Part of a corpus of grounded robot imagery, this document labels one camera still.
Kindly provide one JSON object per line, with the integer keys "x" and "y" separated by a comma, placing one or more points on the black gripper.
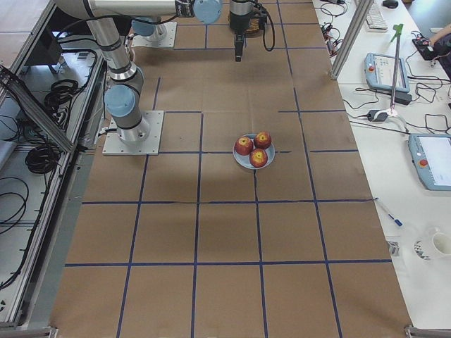
{"x": 238, "y": 22}

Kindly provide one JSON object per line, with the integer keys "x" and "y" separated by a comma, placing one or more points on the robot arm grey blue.
{"x": 241, "y": 14}
{"x": 122, "y": 99}

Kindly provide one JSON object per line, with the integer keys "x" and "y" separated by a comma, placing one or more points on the red apple back on plate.
{"x": 262, "y": 140}

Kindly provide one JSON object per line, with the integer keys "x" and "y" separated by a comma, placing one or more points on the red apple on plate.
{"x": 262, "y": 140}
{"x": 244, "y": 146}
{"x": 258, "y": 158}

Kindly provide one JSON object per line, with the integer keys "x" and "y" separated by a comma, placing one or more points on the red apple left on plate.
{"x": 244, "y": 146}

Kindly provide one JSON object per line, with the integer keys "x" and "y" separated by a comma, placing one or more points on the red apple front on plate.
{"x": 258, "y": 158}

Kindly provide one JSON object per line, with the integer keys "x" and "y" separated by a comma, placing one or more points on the light blue plate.
{"x": 244, "y": 160}

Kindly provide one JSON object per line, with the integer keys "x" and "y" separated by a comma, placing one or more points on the white keyboard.
{"x": 375, "y": 21}

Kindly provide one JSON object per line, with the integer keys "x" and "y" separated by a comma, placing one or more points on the far teach pendant blue grey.
{"x": 379, "y": 72}

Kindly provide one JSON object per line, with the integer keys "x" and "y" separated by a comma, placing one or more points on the teach pendant blue grey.
{"x": 379, "y": 72}
{"x": 431, "y": 159}

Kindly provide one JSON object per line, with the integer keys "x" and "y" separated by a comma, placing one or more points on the black computer mouse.
{"x": 391, "y": 4}

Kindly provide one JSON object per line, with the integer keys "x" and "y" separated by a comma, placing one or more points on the pink rod green clamp stand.
{"x": 398, "y": 28}

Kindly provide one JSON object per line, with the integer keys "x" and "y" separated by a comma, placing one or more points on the black power adapter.
{"x": 402, "y": 98}

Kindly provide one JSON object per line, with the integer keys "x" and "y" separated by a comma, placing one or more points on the near teach pendant blue grey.
{"x": 431, "y": 159}

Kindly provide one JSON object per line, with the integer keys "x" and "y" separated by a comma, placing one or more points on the blue white pen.
{"x": 385, "y": 209}

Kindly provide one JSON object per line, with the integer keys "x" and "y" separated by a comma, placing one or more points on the white mug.
{"x": 433, "y": 244}

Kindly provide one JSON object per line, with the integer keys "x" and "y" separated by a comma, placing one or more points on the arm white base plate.
{"x": 144, "y": 139}
{"x": 154, "y": 36}

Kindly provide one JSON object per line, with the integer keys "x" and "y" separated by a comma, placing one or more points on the aluminium frame post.
{"x": 356, "y": 23}

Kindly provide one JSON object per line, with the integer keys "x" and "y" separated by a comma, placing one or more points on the aluminium side rack frame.
{"x": 48, "y": 79}

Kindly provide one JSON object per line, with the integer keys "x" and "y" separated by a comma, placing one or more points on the small metal bracket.
{"x": 393, "y": 248}

